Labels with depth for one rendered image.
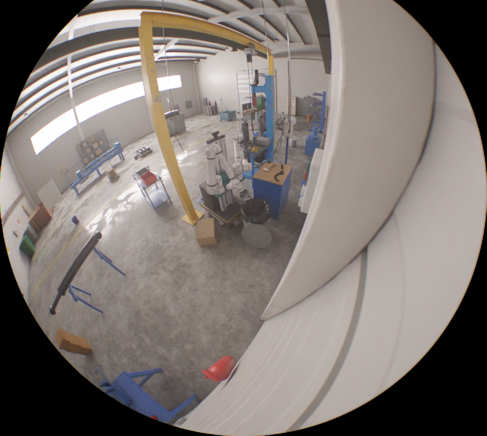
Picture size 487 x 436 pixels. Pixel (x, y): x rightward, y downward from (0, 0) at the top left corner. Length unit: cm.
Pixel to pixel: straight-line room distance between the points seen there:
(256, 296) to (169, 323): 151
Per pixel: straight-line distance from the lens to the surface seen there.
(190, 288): 275
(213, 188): 218
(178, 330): 275
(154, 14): 322
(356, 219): 16
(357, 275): 20
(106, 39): 634
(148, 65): 261
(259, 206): 272
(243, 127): 446
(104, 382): 244
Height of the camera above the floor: 247
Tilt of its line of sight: 39 degrees down
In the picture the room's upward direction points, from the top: 5 degrees counter-clockwise
